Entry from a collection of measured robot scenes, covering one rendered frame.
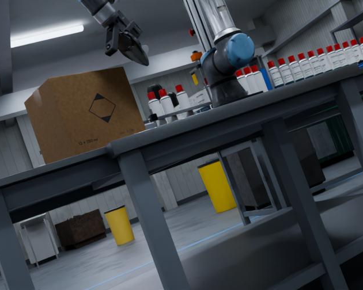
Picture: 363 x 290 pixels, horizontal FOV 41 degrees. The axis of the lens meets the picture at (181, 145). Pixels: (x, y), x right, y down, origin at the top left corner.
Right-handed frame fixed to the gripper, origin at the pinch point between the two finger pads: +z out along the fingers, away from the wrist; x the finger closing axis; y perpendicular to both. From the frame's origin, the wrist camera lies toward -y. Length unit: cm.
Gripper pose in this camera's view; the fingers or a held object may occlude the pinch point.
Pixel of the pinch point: (144, 64)
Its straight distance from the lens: 180.7
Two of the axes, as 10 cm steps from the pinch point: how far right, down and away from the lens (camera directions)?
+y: 3.6, -6.7, 6.5
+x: -6.7, 3.0, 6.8
